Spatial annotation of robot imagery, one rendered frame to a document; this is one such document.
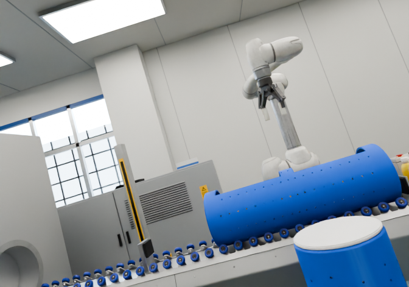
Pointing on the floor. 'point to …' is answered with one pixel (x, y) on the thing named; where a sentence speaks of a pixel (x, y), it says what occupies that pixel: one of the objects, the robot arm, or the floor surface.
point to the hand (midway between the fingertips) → (275, 116)
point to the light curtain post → (137, 215)
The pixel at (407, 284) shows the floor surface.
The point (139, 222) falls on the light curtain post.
